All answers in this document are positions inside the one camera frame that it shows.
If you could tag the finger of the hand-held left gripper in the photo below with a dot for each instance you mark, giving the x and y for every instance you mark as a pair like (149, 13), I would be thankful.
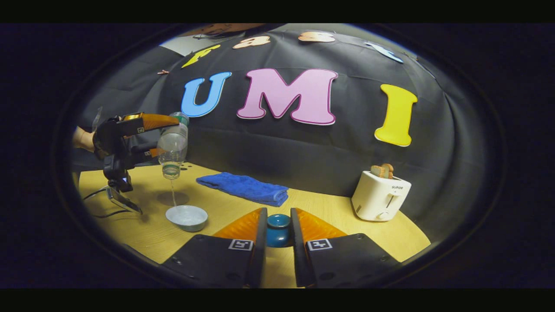
(147, 154)
(149, 122)

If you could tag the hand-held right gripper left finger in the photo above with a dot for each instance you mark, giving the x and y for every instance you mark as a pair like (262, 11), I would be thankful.
(260, 251)

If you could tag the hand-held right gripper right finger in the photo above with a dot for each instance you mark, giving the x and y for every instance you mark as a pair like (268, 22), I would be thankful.
(298, 251)

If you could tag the dark blue teacup lid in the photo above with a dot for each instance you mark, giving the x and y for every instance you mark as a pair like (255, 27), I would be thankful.
(279, 232)

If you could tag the clear plastic water bottle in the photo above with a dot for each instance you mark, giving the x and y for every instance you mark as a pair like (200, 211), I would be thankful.
(173, 143)

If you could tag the round brown coaster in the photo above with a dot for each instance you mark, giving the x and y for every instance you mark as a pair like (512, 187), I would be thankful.
(167, 199)

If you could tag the white teacup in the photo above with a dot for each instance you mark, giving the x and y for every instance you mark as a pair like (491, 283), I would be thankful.
(187, 216)

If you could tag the blue folded towel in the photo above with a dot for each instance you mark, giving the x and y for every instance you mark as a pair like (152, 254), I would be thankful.
(247, 188)

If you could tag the white toaster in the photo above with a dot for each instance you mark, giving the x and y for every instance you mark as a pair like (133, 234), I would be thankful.
(379, 197)

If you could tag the black backdrop cloth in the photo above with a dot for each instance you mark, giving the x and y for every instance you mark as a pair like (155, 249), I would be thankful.
(303, 151)

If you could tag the toast slice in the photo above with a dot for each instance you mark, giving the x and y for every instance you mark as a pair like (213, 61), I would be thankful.
(378, 171)
(389, 169)

